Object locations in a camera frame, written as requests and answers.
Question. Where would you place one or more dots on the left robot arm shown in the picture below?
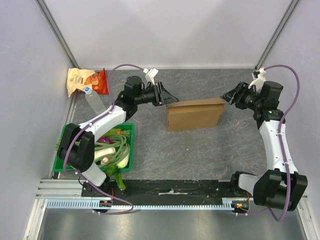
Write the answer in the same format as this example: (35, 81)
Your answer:
(77, 143)

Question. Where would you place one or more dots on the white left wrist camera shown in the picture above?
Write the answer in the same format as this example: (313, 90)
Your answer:
(150, 75)

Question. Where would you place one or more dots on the white green bok choy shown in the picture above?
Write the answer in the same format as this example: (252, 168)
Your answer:
(108, 156)

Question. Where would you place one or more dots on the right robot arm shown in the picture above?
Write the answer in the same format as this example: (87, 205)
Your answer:
(281, 186)

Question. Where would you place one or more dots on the purple red onion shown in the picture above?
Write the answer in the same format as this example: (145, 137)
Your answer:
(105, 140)

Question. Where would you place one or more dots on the red chip bag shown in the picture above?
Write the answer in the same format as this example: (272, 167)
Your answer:
(98, 82)

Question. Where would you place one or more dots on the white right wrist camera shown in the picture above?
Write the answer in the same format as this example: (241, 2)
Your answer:
(258, 79)

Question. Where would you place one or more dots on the beige chip bag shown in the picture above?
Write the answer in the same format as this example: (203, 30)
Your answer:
(79, 79)

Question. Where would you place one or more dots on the green long beans bundle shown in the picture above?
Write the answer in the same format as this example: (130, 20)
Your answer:
(121, 139)

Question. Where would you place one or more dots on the brown cardboard box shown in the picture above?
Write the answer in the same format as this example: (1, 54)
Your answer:
(194, 114)

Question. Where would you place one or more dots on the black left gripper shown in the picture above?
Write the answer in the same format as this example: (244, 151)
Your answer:
(162, 96)

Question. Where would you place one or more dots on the green leafy lettuce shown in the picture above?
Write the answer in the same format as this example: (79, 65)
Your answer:
(114, 171)

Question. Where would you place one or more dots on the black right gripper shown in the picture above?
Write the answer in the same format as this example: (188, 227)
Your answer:
(240, 94)

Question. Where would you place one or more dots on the green plastic crate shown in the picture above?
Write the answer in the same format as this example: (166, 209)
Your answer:
(127, 126)

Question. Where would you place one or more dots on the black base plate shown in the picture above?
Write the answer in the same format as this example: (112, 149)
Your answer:
(174, 192)

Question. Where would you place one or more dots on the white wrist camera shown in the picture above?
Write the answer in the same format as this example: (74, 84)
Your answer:
(258, 79)
(150, 75)

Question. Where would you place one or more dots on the clear plastic water bottle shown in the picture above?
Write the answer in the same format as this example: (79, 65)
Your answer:
(94, 100)

